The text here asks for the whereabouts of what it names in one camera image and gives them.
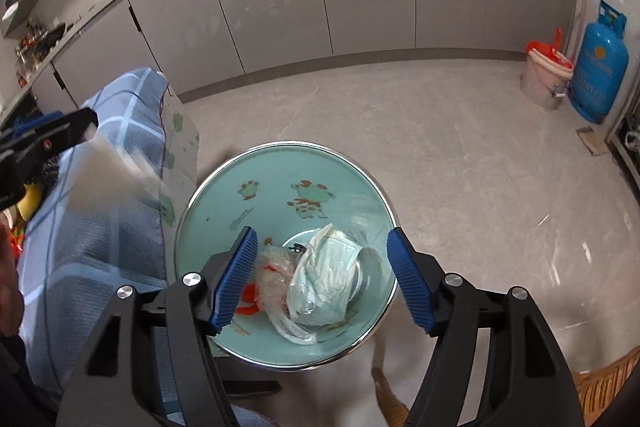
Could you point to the person's left hand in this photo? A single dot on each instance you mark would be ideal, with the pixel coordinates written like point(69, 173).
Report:
point(11, 298)

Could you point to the white paper cup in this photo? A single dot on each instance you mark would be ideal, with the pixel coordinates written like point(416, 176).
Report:
point(107, 176)

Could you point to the pink bin with red bag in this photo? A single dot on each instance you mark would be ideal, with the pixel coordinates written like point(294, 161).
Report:
point(547, 73)

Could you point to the spice bottles rack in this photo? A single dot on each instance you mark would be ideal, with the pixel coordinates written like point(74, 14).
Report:
point(34, 47)

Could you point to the white green printed plastic bag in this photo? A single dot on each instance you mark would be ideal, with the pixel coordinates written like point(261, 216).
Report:
point(321, 285)

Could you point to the clear red-printed plastic bag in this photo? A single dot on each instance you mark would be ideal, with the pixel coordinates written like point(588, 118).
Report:
point(267, 290)

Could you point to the teal metal basin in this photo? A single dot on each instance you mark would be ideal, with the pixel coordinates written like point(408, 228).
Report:
point(287, 191)

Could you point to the blue gas cylinder right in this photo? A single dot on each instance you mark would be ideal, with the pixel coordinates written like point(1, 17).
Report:
point(601, 65)

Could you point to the blue plaid tablecloth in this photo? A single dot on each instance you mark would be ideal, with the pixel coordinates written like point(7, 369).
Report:
point(106, 339)

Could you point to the cardboard piece on floor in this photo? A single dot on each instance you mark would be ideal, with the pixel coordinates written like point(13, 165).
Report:
point(592, 141)

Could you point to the grey kitchen cabinets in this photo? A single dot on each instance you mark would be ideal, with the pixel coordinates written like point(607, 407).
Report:
point(198, 43)

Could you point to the metal shelf rack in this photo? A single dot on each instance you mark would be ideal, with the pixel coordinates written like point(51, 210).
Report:
point(623, 139)

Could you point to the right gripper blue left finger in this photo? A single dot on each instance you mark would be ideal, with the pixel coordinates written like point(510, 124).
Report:
point(228, 289)

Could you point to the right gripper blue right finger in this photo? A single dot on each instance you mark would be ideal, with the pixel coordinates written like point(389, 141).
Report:
point(413, 286)

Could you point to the yellow sponge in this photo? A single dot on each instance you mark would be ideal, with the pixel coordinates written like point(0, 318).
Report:
point(31, 201)

